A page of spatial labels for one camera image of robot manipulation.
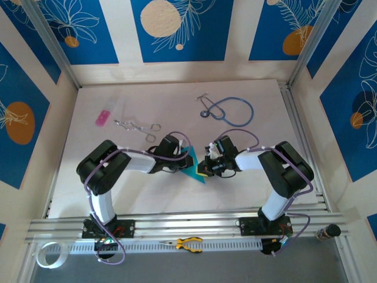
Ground teal cloth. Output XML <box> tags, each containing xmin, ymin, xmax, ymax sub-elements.
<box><xmin>178</xmin><ymin>146</ymin><xmax>207</xmax><ymax>185</ymax></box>

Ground blue stethoscope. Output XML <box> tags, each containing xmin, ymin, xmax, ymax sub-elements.
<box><xmin>196</xmin><ymin>91</ymin><xmax>254</xmax><ymax>128</ymax></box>

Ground metal forceps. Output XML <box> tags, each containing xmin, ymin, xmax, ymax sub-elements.
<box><xmin>114</xmin><ymin>119</ymin><xmax>162</xmax><ymax>142</ymax></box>

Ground yellow black pliers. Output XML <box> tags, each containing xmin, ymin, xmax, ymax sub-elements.
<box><xmin>158</xmin><ymin>236</ymin><xmax>204</xmax><ymax>254</ymax></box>

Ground pink spray bottle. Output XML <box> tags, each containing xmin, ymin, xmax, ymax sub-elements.
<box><xmin>95</xmin><ymin>100</ymin><xmax>117</xmax><ymax>127</ymax></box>

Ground small dark capped bottle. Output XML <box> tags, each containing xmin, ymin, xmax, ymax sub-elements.
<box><xmin>316</xmin><ymin>223</ymin><xmax>342</xmax><ymax>241</ymax></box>

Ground clear tape roll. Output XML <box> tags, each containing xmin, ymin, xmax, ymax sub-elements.
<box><xmin>36</xmin><ymin>241</ymin><xmax>68</xmax><ymax>269</ymax></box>

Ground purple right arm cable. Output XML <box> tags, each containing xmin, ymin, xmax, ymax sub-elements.
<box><xmin>213</xmin><ymin>129</ymin><xmax>313</xmax><ymax>257</ymax></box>

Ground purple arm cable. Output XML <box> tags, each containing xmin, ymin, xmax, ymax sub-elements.
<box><xmin>84</xmin><ymin>131</ymin><xmax>193</xmax><ymax>265</ymax></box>
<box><xmin>213</xmin><ymin>129</ymin><xmax>313</xmax><ymax>257</ymax></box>

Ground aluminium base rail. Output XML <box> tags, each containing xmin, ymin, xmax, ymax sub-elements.
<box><xmin>25</xmin><ymin>205</ymin><xmax>350</xmax><ymax>245</ymax></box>

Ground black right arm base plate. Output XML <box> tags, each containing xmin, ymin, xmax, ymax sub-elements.
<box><xmin>240</xmin><ymin>216</ymin><xmax>292</xmax><ymax>236</ymax></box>

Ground white slotted cable duct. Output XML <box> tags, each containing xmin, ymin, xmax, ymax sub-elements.
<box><xmin>69</xmin><ymin>238</ymin><xmax>263</xmax><ymax>254</ymax></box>

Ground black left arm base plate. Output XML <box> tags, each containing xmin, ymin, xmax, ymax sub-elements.
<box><xmin>81</xmin><ymin>218</ymin><xmax>136</xmax><ymax>239</ymax></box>

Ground aluminium side rail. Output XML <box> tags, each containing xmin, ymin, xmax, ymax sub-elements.
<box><xmin>279</xmin><ymin>82</ymin><xmax>331</xmax><ymax>212</ymax></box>

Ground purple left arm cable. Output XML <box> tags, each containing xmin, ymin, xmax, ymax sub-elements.
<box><xmin>84</xmin><ymin>131</ymin><xmax>193</xmax><ymax>265</ymax></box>

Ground aluminium frame post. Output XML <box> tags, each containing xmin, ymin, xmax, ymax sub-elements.
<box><xmin>287</xmin><ymin>0</ymin><xmax>347</xmax><ymax>86</ymax></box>
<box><xmin>22</xmin><ymin>0</ymin><xmax>81</xmax><ymax>89</ymax></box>

